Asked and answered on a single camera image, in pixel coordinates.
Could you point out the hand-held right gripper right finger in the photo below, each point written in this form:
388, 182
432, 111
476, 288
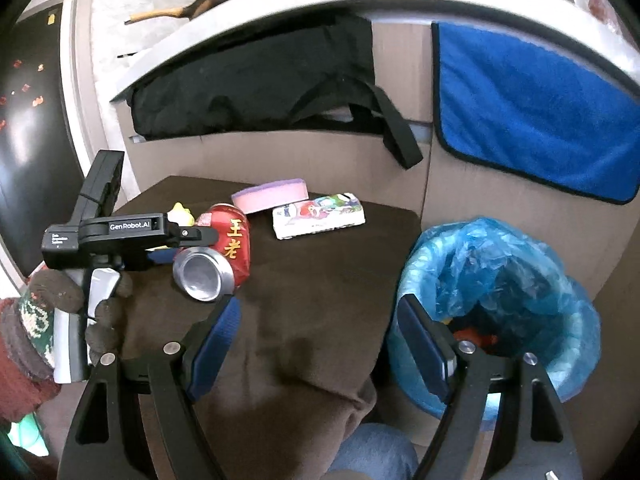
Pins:
425, 350

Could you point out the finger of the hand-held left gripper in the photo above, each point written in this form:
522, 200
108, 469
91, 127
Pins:
197, 235
162, 256

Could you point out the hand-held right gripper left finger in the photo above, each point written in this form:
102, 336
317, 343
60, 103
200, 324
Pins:
215, 345

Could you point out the red drink can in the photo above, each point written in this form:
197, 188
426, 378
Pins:
235, 255

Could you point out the bin with blue bag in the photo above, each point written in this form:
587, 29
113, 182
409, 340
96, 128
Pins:
500, 270

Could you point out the person's left forearm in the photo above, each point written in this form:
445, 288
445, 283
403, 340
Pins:
20, 397

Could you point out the person's left hand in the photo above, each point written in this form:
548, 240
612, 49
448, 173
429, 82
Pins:
55, 290

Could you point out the orange red wrapper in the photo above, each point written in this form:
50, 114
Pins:
472, 335

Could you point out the pink purple sponge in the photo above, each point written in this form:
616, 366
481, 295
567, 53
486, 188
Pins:
270, 196

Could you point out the brown table cloth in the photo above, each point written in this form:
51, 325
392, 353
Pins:
300, 285

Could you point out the person's leg in jeans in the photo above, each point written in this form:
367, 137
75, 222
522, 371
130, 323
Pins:
372, 452

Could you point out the colourful white tissue packet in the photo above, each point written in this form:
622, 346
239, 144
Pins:
320, 215

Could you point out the black glossy panel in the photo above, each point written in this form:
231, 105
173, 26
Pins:
35, 135

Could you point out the black bag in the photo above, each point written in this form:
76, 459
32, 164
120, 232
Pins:
250, 80

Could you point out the teal plastic object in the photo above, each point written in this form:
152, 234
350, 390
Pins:
30, 435

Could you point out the black frying pan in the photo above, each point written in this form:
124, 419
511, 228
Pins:
210, 2

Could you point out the blue towel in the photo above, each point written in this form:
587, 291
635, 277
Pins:
535, 110

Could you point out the grey curved counter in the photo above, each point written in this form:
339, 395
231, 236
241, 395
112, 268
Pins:
350, 2

